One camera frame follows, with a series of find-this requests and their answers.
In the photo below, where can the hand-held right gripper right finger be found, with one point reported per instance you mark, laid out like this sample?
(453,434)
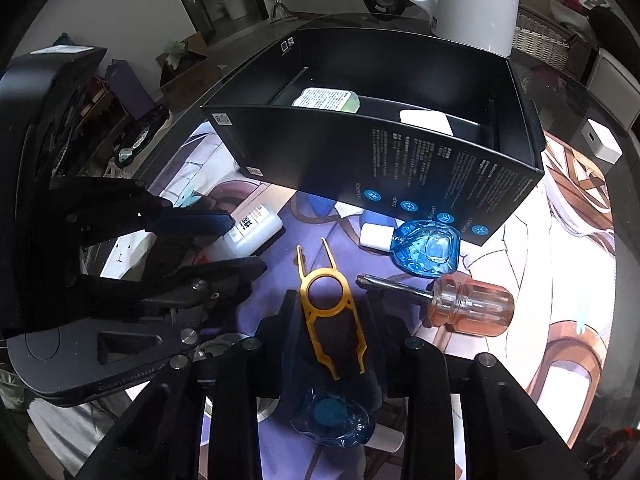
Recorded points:
(382,350)

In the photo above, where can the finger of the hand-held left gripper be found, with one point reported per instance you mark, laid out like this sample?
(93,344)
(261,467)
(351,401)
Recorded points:
(230,272)
(195,222)

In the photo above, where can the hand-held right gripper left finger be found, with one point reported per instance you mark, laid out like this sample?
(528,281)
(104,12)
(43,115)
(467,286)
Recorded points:
(287,340)

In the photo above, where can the yellow plastic puller tool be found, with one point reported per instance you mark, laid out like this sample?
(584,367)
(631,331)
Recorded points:
(308,316)

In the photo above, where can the white bottle red cap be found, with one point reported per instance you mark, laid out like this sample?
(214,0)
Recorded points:
(255,232)

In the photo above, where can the black cardboard storage box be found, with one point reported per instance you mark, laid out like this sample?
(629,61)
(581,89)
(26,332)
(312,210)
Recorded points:
(350,160)

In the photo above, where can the black patterned object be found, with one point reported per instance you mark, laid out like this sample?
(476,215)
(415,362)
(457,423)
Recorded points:
(142,132)

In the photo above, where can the purple bag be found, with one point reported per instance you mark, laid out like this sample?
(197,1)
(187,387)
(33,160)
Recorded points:
(127,87)

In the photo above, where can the brown cardboard box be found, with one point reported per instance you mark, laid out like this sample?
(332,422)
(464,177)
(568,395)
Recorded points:
(187,85)

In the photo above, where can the white bucket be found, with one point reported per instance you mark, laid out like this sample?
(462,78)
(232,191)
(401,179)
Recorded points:
(235,5)

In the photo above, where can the white flat case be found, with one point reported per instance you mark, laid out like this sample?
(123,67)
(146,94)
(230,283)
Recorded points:
(425,120)

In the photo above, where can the white charger adapter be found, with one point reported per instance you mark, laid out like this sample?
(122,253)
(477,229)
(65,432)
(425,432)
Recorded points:
(602,142)

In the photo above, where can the white electric kettle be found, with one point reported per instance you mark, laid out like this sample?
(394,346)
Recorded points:
(470,5)

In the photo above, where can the wicker basket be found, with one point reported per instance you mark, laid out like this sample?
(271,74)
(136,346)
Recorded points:
(542,35)

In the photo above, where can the black jacket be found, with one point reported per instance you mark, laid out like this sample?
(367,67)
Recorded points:
(612,30)

